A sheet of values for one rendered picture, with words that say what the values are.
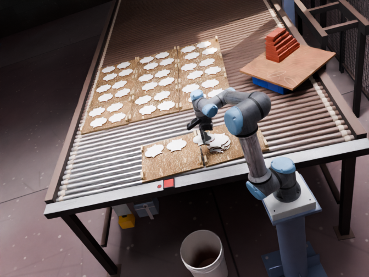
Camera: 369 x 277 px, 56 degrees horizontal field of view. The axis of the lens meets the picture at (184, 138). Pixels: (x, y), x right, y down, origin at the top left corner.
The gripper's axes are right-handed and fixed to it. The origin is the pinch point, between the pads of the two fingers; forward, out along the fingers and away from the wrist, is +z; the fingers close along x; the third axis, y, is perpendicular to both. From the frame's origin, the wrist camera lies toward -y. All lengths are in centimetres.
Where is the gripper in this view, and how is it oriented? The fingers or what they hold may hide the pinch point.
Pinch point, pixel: (203, 138)
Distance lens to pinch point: 217.6
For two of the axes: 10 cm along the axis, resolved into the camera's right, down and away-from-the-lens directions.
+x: 0.4, -6.7, 7.4
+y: 9.7, -1.4, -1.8
